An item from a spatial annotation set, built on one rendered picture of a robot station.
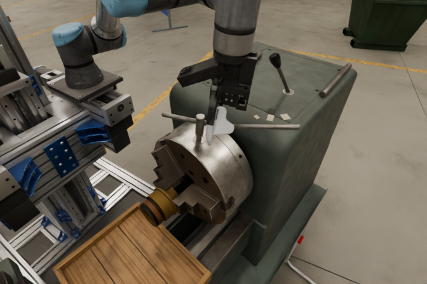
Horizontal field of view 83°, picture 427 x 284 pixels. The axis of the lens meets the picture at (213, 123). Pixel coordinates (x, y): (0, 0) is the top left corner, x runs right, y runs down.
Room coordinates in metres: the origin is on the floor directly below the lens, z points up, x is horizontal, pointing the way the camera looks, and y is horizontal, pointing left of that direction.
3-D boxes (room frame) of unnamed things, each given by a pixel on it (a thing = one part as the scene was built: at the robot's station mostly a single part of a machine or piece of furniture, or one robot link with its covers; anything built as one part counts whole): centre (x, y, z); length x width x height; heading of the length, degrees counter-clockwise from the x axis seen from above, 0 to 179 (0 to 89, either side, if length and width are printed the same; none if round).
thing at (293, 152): (0.81, -0.20, 1.06); 0.59 x 0.48 x 0.39; 138
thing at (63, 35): (0.95, 0.56, 1.33); 0.13 x 0.12 x 0.14; 131
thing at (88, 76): (0.95, 0.56, 1.21); 0.15 x 0.15 x 0.10
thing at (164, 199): (0.38, 0.15, 1.08); 0.09 x 0.09 x 0.09; 49
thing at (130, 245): (0.28, 0.24, 0.89); 0.36 x 0.30 x 0.04; 48
